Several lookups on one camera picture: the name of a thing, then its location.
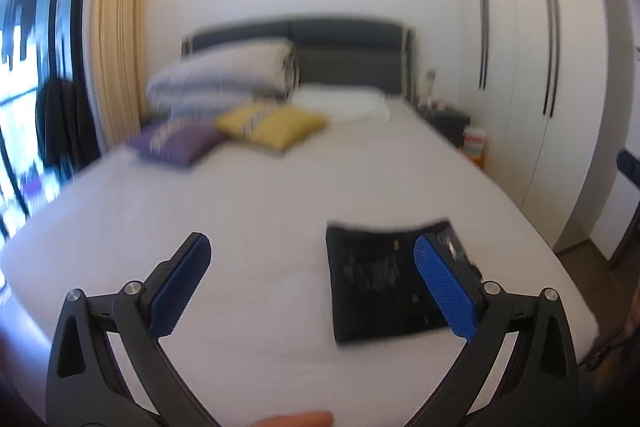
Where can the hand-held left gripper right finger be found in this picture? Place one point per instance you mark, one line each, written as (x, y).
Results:
(445, 287)

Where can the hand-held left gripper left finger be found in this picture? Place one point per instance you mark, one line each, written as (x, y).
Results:
(180, 287)

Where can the black denim pants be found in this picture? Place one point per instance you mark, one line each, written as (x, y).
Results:
(370, 287)

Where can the person's left hand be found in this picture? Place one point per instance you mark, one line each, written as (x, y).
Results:
(295, 420)

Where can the bed with white sheet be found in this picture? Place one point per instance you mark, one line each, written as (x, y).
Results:
(250, 217)

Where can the purple cushion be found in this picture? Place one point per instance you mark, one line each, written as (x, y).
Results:
(175, 144)

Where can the orange and white container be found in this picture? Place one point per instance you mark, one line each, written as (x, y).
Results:
(474, 147)

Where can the dark nightstand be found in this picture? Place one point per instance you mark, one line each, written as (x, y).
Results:
(447, 124)

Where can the yellow cushion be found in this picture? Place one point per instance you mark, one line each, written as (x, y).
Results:
(280, 124)

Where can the white pillow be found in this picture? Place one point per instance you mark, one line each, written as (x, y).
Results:
(340, 99)

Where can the folded white duvet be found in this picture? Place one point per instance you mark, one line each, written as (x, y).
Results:
(225, 72)

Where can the white wardrobe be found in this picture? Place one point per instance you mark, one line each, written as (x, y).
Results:
(520, 57)

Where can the beige curtain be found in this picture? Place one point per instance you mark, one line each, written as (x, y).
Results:
(120, 42)

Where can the dark grey padded headboard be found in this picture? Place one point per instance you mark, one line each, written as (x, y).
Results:
(345, 52)

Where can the large window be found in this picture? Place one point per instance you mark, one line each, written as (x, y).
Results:
(30, 32)

